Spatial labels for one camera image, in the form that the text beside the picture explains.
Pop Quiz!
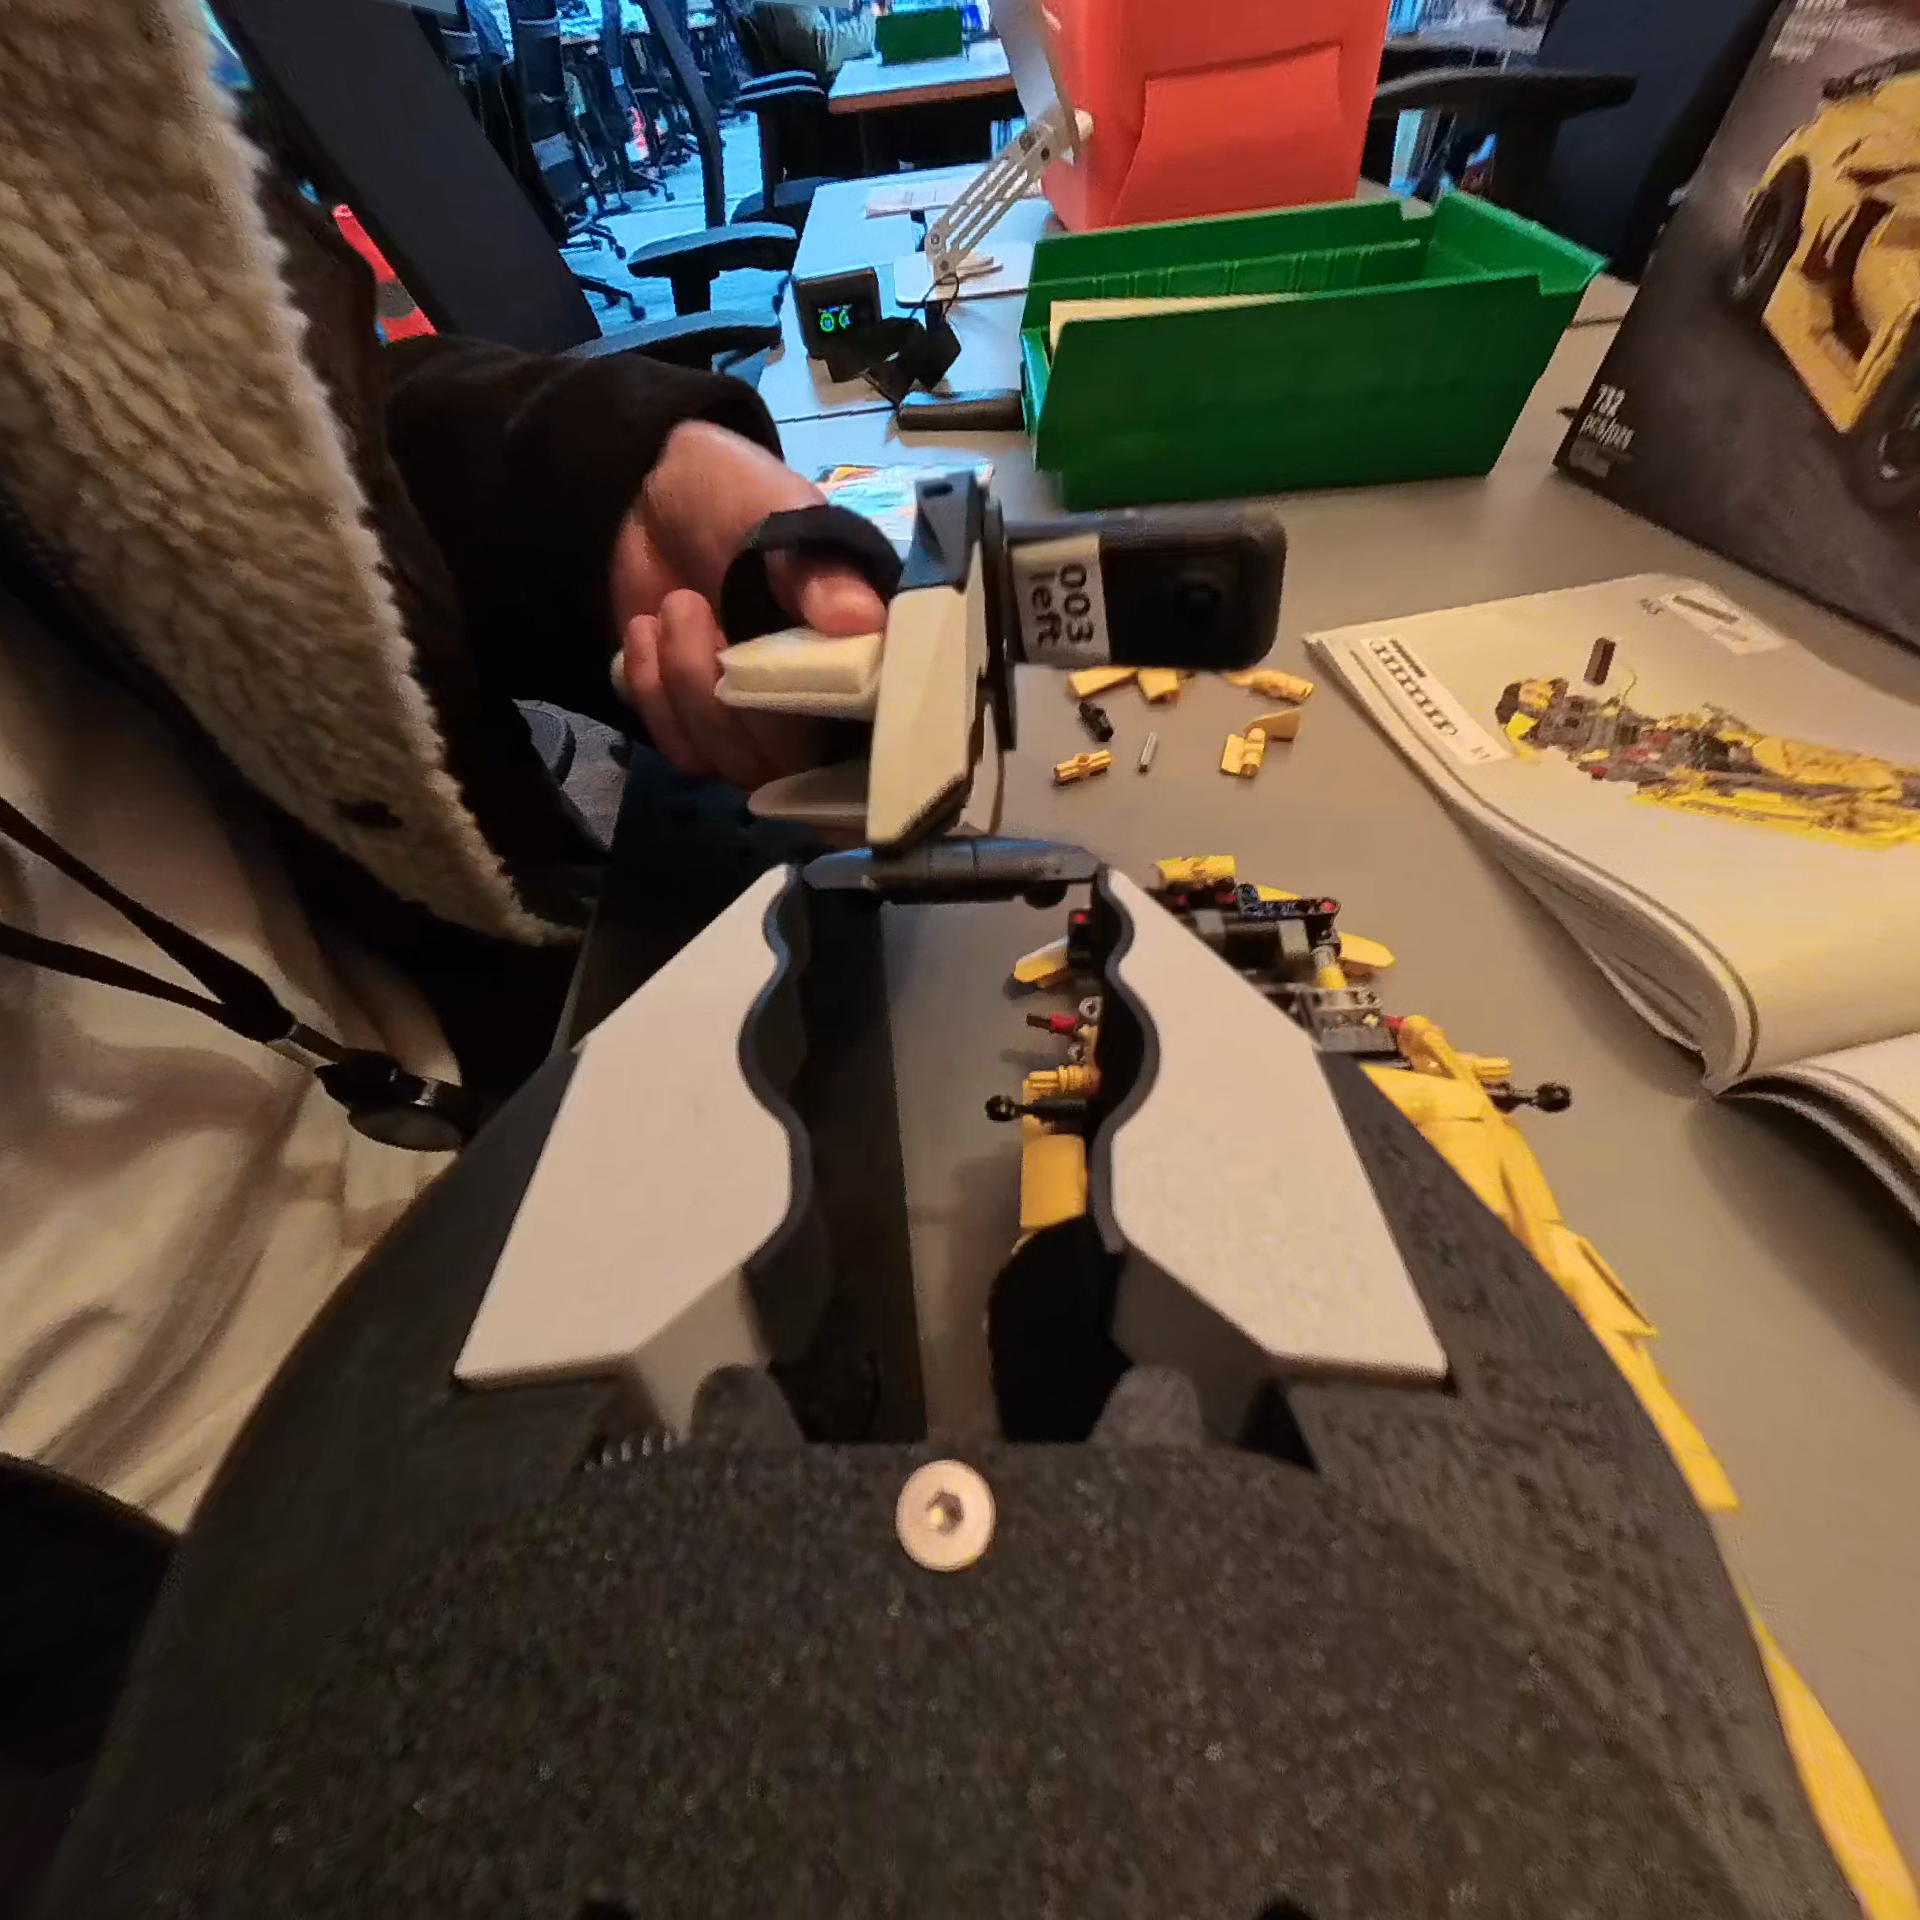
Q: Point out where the small black display device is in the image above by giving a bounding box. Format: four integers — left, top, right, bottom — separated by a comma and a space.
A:
790, 267, 888, 360

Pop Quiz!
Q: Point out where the red flat sheet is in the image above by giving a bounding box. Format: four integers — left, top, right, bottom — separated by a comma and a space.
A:
1034, 0, 1394, 231

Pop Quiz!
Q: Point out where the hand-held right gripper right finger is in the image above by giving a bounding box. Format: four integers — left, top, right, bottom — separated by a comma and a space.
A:
1093, 866, 1451, 1440

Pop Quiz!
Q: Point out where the black strap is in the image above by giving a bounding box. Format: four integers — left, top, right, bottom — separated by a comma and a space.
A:
0, 802, 482, 1155

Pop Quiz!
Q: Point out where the open instruction booklet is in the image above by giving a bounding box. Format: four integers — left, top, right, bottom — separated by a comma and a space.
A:
1305, 573, 1920, 1225

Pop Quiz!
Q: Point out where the colourful sticker sheet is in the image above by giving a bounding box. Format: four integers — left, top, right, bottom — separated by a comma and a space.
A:
815, 456, 939, 557

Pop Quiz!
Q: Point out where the person's left hand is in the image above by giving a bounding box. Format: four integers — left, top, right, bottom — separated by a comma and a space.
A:
607, 419, 905, 792

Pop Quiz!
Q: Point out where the green plastic bin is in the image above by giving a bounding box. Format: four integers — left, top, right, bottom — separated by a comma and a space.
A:
1018, 187, 1607, 511

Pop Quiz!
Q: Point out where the orange striped cone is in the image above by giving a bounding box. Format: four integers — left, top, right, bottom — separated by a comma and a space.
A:
329, 200, 435, 339

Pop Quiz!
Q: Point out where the person's white shirt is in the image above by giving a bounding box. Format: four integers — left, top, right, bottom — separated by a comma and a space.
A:
0, 599, 512, 1530

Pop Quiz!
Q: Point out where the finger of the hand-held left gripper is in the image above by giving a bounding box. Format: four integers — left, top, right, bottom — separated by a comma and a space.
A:
863, 573, 1008, 854

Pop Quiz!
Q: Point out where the black office chair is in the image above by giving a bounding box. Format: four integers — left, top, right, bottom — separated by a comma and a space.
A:
210, 0, 799, 376
1363, 0, 1778, 272

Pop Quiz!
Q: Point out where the grey desk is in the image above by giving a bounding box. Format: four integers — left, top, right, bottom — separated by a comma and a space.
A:
568, 179, 1920, 1847

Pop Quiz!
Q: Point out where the yellow toy brick car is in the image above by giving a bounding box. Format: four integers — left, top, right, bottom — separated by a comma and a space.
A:
983, 853, 1920, 1920

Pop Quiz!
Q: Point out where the toy car set cardboard box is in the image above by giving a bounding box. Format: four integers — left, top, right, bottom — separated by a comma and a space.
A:
1552, 0, 1920, 649

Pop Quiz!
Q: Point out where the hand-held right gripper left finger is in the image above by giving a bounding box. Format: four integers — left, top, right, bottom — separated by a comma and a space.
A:
454, 864, 817, 1432

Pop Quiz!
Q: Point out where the pile of yellow brick parts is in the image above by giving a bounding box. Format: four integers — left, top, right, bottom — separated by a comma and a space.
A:
1066, 659, 1318, 778

